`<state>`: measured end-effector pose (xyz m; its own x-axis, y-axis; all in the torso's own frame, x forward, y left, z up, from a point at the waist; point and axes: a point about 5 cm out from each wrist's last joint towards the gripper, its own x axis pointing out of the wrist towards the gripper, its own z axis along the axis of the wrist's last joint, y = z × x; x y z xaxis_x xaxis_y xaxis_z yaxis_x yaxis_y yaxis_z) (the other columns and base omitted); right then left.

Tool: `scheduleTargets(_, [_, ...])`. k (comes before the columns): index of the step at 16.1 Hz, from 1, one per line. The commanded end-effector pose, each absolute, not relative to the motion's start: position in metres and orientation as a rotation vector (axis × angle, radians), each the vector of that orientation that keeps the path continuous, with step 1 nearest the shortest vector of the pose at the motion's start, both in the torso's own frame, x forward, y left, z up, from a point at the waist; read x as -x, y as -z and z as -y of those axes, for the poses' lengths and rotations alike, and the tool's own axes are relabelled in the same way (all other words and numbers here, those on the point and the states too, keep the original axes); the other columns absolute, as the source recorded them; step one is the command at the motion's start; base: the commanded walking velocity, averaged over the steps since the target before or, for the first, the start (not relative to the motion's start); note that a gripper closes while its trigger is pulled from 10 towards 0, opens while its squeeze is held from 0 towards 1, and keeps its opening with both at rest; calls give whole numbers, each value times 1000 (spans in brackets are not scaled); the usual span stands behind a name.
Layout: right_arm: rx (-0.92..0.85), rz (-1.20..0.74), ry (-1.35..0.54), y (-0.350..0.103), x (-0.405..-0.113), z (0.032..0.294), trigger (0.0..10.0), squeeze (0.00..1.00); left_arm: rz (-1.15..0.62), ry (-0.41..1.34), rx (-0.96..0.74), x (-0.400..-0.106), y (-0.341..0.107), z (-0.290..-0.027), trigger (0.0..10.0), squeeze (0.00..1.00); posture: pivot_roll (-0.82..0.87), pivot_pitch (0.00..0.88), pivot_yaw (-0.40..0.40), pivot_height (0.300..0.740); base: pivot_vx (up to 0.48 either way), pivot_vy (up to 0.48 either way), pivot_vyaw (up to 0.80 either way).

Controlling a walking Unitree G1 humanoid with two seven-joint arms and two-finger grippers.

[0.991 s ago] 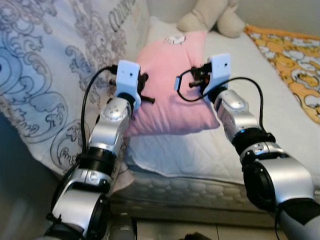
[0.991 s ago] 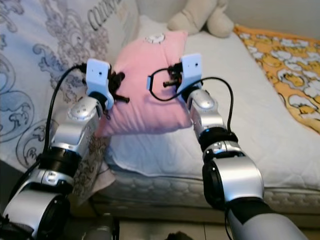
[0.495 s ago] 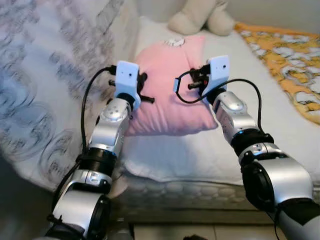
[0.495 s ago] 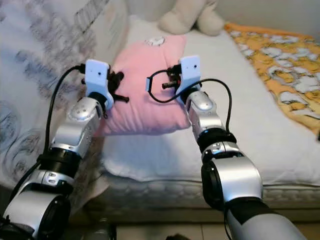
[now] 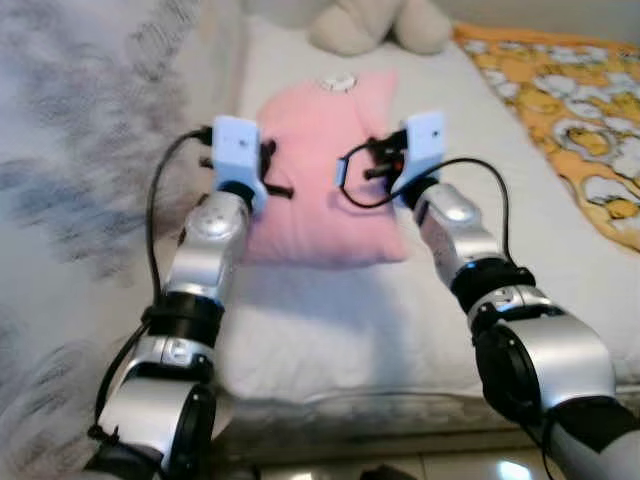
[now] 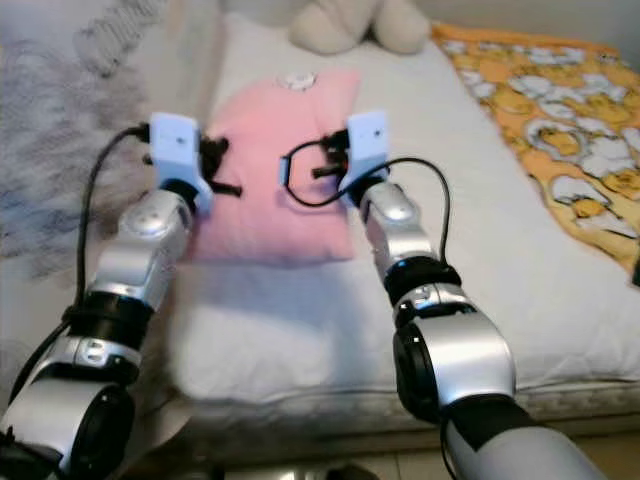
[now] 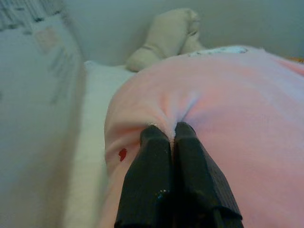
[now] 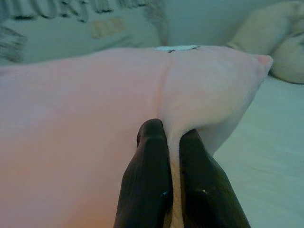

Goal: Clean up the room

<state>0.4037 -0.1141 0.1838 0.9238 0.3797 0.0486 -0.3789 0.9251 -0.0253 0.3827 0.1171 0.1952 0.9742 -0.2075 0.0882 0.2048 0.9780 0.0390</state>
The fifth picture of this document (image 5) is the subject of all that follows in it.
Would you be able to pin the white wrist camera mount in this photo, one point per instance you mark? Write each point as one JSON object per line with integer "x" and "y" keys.
{"x": 235, "y": 145}
{"x": 425, "y": 135}

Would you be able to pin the beige plush toy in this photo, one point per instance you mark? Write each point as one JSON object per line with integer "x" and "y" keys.
{"x": 350, "y": 25}

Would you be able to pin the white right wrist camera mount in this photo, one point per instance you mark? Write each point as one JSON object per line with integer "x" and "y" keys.
{"x": 425, "y": 135}

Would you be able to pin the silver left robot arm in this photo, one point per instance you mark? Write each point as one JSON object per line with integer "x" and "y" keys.
{"x": 200, "y": 250}

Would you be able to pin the yellow cartoon print blanket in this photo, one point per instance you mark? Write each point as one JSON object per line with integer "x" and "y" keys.
{"x": 560, "y": 90}

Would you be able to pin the grey printed headboard cushion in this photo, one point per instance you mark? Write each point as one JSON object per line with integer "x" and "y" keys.
{"x": 70, "y": 120}

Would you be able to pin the pink plush pillow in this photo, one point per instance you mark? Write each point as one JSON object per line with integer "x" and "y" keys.
{"x": 320, "y": 120}

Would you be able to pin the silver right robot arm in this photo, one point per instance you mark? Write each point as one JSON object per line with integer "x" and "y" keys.
{"x": 550, "y": 360}

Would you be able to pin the white quilted mattress pad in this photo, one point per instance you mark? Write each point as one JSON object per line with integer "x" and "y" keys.
{"x": 400, "y": 320}

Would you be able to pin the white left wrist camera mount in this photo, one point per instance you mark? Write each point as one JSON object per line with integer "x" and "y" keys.
{"x": 235, "y": 145}

